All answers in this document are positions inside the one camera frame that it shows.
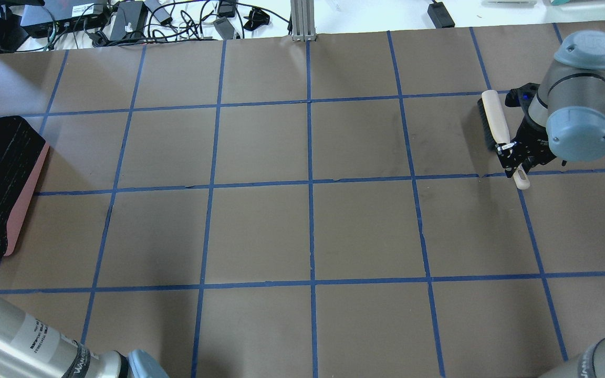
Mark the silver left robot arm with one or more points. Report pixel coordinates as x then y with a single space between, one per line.
31 348

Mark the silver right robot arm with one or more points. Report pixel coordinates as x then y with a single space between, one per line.
563 117

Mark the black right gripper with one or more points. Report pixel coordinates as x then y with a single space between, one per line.
535 143

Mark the white hand brush black bristles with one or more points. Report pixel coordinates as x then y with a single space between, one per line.
496 130

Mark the aluminium frame post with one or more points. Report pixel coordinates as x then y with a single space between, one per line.
302 21

